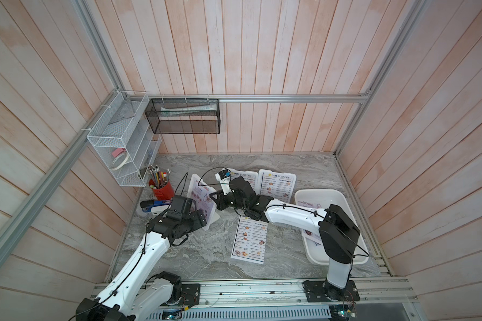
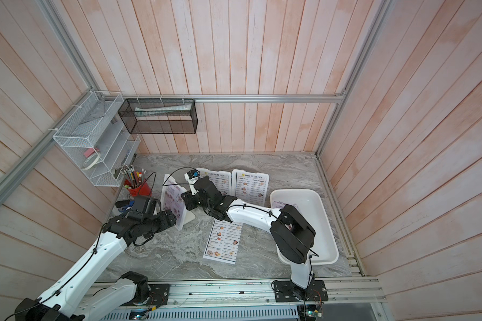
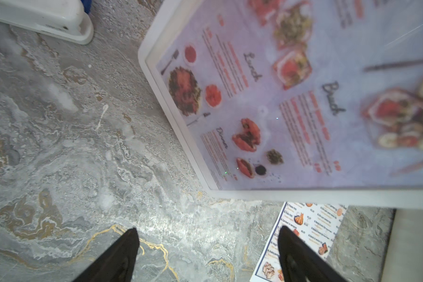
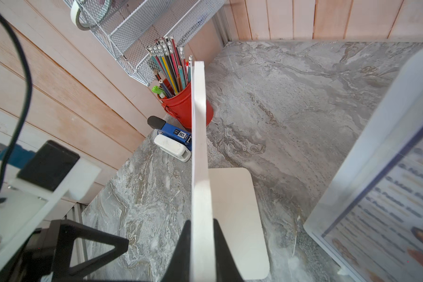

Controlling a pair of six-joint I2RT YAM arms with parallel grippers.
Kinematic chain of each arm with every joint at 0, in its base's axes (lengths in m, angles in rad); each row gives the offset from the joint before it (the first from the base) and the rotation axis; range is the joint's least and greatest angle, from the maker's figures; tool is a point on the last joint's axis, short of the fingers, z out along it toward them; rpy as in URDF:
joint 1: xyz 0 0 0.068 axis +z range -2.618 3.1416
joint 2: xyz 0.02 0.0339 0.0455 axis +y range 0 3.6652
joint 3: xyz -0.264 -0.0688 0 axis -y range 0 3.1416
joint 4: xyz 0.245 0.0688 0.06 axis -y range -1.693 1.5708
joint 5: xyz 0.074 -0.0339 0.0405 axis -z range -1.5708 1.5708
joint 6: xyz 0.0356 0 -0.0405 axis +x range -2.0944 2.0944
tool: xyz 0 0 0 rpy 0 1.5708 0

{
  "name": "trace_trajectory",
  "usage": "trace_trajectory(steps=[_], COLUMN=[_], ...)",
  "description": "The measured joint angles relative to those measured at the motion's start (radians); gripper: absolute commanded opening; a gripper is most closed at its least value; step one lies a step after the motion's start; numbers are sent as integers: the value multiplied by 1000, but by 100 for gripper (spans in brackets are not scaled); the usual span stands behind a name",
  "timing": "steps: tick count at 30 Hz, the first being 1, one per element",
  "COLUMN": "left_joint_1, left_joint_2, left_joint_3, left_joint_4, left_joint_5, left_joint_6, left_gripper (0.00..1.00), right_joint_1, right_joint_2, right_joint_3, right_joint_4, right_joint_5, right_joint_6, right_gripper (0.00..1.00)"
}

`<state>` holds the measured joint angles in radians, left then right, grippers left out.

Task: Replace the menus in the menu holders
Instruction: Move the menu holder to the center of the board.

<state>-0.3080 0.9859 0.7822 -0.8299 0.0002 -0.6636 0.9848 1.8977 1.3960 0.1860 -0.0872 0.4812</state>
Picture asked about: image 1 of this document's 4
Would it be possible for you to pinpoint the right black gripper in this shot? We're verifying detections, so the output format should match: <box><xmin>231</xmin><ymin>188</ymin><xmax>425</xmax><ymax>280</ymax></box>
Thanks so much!
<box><xmin>209</xmin><ymin>189</ymin><xmax>250</xmax><ymax>214</ymax></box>

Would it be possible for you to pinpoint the pink new menu sheet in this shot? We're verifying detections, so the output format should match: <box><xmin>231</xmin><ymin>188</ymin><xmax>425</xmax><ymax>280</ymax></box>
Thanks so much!
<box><xmin>189</xmin><ymin>178</ymin><xmax>217</xmax><ymax>221</ymax></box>

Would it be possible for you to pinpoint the old dim sum menu sheet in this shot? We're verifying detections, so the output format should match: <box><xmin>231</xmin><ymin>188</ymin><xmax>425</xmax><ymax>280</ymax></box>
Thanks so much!
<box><xmin>231</xmin><ymin>217</ymin><xmax>268</xmax><ymax>264</ymax></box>

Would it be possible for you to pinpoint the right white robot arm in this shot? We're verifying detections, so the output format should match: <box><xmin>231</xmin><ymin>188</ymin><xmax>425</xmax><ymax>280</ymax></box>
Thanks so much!
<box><xmin>210</xmin><ymin>170</ymin><xmax>360</xmax><ymax>290</ymax></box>

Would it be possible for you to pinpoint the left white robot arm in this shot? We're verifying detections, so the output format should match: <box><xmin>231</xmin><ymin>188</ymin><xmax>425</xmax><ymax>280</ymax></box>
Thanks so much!
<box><xmin>70</xmin><ymin>195</ymin><xmax>207</xmax><ymax>320</ymax></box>

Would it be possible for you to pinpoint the pink menu sheet in tray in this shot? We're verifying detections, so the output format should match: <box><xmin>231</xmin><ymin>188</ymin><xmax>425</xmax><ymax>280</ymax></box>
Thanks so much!
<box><xmin>302</xmin><ymin>230</ymin><xmax>323</xmax><ymax>246</ymax></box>

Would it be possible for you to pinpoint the blue white stapler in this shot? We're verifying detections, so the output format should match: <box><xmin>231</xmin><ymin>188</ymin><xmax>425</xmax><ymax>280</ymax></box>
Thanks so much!
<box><xmin>139</xmin><ymin>200</ymin><xmax>171</xmax><ymax>217</ymax></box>

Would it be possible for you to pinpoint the red pencil cup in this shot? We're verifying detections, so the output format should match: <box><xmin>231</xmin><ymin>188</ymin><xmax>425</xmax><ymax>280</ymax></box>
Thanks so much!
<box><xmin>147</xmin><ymin>165</ymin><xmax>175</xmax><ymax>201</ymax></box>

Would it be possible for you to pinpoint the white plastic tray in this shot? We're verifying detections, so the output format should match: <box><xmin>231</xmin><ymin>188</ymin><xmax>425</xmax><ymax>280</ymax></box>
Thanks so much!
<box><xmin>295</xmin><ymin>189</ymin><xmax>370</xmax><ymax>266</ymax></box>

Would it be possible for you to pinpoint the white tape roll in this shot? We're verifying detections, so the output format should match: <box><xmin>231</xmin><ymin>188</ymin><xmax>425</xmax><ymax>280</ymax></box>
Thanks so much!
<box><xmin>111</xmin><ymin>151</ymin><xmax>130</xmax><ymax>171</ymax></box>

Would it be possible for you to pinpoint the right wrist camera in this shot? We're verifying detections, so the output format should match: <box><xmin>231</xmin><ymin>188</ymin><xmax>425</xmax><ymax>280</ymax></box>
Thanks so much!
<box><xmin>215</xmin><ymin>169</ymin><xmax>232</xmax><ymax>195</ymax></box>

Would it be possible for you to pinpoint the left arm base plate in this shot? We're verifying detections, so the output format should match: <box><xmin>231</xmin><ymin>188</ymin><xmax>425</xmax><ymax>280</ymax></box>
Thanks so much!
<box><xmin>161</xmin><ymin>283</ymin><xmax>201</xmax><ymax>308</ymax></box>

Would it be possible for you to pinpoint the white wire wall shelf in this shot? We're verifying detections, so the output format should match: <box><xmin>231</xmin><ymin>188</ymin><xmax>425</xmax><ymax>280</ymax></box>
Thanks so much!
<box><xmin>87</xmin><ymin>90</ymin><xmax>162</xmax><ymax>187</ymax></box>

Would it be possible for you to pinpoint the black mesh wall basket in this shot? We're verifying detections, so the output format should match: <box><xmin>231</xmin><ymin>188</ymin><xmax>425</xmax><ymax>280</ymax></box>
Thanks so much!
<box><xmin>145</xmin><ymin>98</ymin><xmax>221</xmax><ymax>135</ymax></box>

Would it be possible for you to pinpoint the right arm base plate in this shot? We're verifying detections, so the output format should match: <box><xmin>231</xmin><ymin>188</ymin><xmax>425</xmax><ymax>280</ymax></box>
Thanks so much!
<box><xmin>302</xmin><ymin>280</ymin><xmax>360</xmax><ymax>303</ymax></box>

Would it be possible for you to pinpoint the aluminium rail base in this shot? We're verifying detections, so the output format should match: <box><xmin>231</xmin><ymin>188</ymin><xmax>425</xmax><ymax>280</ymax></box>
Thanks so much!
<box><xmin>86</xmin><ymin>276</ymin><xmax>419</xmax><ymax>312</ymax></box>

